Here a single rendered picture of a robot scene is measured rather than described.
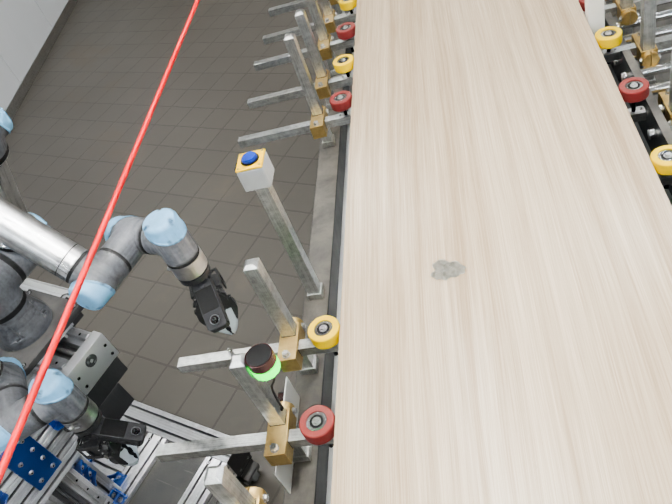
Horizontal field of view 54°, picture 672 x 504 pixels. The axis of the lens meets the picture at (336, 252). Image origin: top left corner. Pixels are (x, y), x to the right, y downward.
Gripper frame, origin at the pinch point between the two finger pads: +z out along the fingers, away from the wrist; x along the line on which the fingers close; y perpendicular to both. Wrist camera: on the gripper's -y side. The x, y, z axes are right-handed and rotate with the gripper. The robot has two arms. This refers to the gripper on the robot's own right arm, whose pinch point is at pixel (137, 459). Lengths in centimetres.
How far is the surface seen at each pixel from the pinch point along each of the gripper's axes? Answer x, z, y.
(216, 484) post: 23, -29, -38
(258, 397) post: -2.2, -16.3, -37.6
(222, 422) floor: -59, 83, 25
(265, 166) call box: -54, -37, -41
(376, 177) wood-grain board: -78, -7, -61
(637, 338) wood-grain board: -10, -7, -116
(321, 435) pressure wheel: 4, -8, -49
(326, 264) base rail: -66, 13, -40
